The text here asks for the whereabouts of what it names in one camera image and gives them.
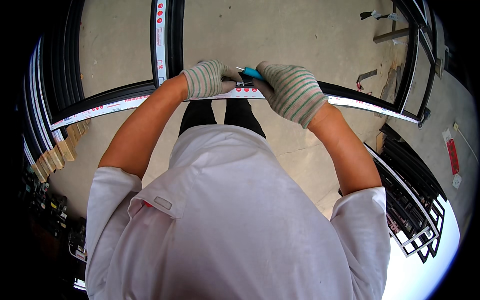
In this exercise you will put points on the person's right hand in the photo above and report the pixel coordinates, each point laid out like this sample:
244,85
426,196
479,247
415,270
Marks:
292,93

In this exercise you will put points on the person's left hand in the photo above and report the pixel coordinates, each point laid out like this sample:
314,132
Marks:
206,79

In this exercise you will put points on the black window frame white film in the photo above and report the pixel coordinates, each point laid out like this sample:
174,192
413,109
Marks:
174,37

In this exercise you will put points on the small silver metal fitting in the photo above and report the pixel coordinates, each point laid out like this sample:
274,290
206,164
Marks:
243,84

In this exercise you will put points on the person's legs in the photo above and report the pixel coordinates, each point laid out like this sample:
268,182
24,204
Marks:
240,114

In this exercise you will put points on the dark metal scrap piece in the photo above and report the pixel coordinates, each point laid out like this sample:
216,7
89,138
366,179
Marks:
365,77

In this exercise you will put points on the grey metal bar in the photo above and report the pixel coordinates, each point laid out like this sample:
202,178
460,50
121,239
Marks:
390,35

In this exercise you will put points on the black scrap with white tape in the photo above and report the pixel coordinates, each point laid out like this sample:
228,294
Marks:
382,16

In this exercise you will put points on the person's body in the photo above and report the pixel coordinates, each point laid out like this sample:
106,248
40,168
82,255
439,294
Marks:
232,232

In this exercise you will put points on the row of wooden blocks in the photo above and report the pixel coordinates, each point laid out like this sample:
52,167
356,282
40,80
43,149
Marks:
62,150

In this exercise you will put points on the stack of black window frames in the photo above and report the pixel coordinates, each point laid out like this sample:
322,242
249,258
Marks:
41,101

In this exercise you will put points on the red label strip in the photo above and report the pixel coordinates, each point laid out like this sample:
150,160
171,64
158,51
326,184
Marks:
452,153

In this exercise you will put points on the white power socket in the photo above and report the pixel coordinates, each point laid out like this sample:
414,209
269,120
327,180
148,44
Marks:
456,181

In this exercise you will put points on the heap of dark tools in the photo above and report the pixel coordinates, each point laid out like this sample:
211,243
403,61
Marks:
52,213

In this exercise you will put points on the black leaning window frame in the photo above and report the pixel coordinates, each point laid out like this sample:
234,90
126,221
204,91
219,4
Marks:
427,56

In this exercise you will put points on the pile of black frame sashes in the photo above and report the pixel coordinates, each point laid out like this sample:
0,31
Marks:
408,187

